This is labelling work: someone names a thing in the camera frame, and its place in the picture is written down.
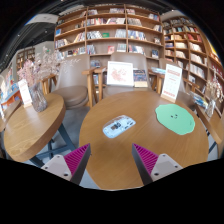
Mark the small distant bookshelf unit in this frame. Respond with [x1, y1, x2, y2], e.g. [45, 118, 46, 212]
[15, 46, 36, 71]

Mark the stack of blue books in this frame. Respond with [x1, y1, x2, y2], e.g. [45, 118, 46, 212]
[189, 91, 209, 109]

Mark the light blue book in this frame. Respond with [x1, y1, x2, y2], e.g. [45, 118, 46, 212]
[148, 66, 167, 76]

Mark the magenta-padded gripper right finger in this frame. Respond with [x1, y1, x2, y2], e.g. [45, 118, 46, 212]
[131, 143, 184, 186]

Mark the round wooden side table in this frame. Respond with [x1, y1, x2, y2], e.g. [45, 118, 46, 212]
[3, 93, 78, 168]

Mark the transparent white computer mouse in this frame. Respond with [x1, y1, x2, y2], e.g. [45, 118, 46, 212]
[102, 114, 137, 139]

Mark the small white red sign card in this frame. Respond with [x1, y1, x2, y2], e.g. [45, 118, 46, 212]
[17, 78, 33, 109]

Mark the white framed floral picture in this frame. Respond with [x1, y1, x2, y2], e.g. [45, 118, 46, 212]
[106, 60, 135, 88]

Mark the white sign with wooden base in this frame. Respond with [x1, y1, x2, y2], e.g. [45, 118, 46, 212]
[160, 63, 183, 104]

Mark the dark blue book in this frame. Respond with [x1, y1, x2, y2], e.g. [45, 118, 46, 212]
[133, 69, 149, 89]

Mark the glass vase with pink flowers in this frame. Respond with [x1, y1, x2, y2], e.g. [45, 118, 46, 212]
[18, 46, 68, 113]

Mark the curved wooden bookshelf unit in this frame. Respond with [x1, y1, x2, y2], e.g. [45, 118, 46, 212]
[161, 14, 224, 111]

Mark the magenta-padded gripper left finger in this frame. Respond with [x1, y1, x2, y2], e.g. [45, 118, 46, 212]
[40, 143, 92, 186]

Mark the green wavy-edged mouse pad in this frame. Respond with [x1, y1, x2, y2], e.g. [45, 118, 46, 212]
[154, 103, 196, 136]

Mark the large wooden bookshelf unit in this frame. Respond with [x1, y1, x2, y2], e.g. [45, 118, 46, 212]
[53, 3, 164, 68]

